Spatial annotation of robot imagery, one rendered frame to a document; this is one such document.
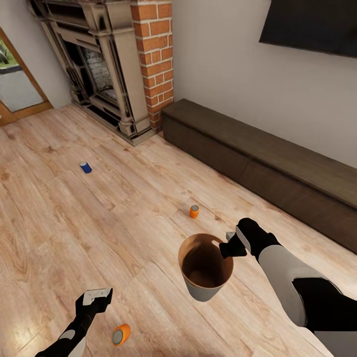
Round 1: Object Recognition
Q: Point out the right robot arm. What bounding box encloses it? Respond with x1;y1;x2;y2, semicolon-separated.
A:
219;218;357;357

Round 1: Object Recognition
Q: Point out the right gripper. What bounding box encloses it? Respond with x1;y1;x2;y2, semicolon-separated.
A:
219;238;247;257

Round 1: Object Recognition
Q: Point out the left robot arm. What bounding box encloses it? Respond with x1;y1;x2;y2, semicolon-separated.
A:
35;288;113;357

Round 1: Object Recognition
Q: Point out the can of soda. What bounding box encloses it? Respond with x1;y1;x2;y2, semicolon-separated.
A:
112;324;130;347
190;205;199;219
80;161;92;173

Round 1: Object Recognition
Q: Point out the trash can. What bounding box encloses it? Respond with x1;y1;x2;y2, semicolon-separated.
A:
178;233;234;302

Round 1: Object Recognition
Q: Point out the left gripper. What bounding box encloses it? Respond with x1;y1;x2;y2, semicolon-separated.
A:
75;289;113;323

